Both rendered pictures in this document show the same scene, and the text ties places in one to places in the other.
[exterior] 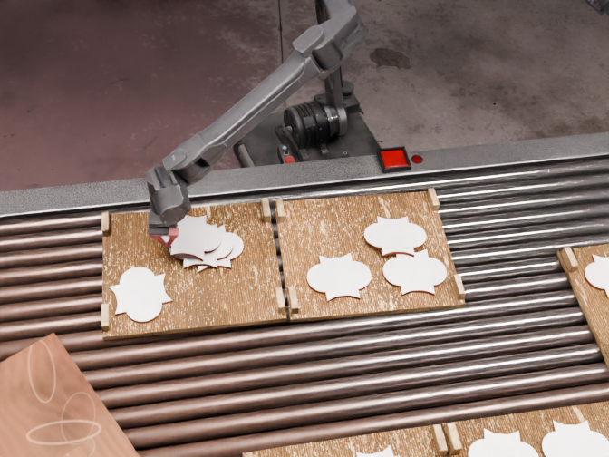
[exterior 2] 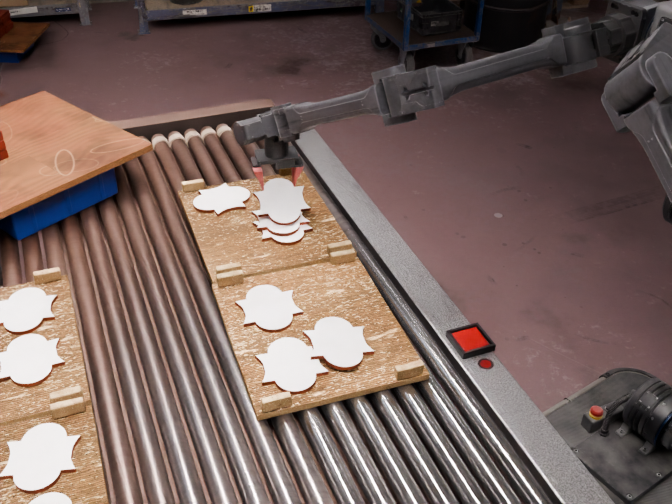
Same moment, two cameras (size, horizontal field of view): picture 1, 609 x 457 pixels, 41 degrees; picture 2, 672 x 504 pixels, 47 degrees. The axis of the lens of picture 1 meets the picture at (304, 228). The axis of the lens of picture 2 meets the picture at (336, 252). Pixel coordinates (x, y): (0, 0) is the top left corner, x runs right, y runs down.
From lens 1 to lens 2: 1.80 m
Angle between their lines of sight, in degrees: 57
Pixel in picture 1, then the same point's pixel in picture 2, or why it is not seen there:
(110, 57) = not seen: outside the picture
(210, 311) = (212, 237)
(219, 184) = (371, 226)
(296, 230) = (324, 274)
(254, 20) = not seen: outside the picture
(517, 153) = (560, 472)
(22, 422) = (73, 146)
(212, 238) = (284, 216)
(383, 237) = (331, 331)
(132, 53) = not seen: outside the picture
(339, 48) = (399, 96)
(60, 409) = (84, 157)
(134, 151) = (575, 332)
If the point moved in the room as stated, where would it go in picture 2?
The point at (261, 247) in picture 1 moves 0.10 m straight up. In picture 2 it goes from (294, 255) to (293, 220)
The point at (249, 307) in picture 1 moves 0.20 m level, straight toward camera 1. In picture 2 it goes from (220, 258) to (133, 270)
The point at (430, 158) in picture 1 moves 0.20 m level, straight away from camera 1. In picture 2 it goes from (495, 376) to (596, 382)
